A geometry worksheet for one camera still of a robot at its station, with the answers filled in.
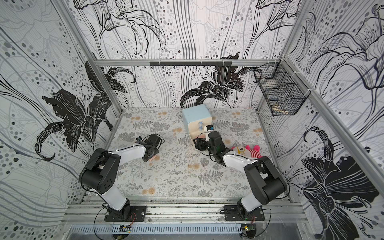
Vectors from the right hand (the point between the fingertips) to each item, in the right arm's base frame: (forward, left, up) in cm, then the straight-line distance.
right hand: (200, 138), depth 91 cm
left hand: (-5, +31, -10) cm, 33 cm away
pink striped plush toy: (-8, -33, -4) cm, 34 cm away
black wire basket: (+21, -51, +18) cm, 58 cm away
